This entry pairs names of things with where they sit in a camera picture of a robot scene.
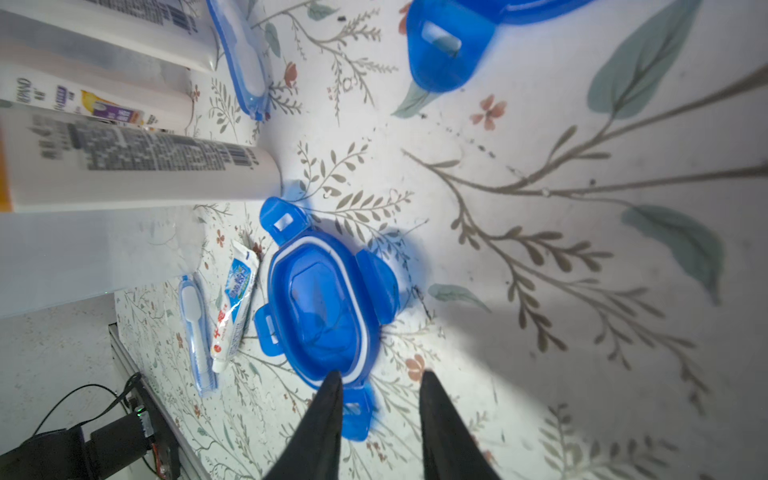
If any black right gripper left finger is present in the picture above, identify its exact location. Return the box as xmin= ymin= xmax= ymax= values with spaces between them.
xmin=264 ymin=371 xmax=343 ymax=479

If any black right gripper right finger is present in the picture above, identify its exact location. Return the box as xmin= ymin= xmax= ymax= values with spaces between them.
xmin=419 ymin=370 xmax=499 ymax=479

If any yellow cap bottle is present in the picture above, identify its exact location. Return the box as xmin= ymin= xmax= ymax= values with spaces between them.
xmin=1 ymin=101 xmax=281 ymax=213
xmin=1 ymin=50 xmax=192 ymax=131
xmin=1 ymin=0 xmax=217 ymax=72

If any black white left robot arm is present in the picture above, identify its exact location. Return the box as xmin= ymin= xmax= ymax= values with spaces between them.
xmin=1 ymin=412 xmax=151 ymax=479

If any small toothpaste tube front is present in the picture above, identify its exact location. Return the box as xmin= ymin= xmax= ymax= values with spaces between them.
xmin=210 ymin=242 xmax=260 ymax=374

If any blue lid front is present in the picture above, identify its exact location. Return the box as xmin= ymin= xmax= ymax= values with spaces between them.
xmin=253 ymin=197 xmax=400 ymax=442

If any blue lid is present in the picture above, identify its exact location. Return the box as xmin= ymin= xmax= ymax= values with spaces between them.
xmin=253 ymin=197 xmax=400 ymax=442
xmin=406 ymin=0 xmax=590 ymax=93

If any clear plastic container centre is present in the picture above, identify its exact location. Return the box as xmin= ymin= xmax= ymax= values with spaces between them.
xmin=1 ymin=207 xmax=205 ymax=318

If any blue lid right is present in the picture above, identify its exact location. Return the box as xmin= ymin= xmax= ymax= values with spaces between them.
xmin=406 ymin=0 xmax=590 ymax=93

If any blue toothbrush case back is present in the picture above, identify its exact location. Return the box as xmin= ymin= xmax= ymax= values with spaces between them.
xmin=207 ymin=0 xmax=273 ymax=122

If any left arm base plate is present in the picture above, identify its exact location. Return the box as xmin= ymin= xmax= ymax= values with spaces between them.
xmin=107 ymin=323 xmax=208 ymax=480

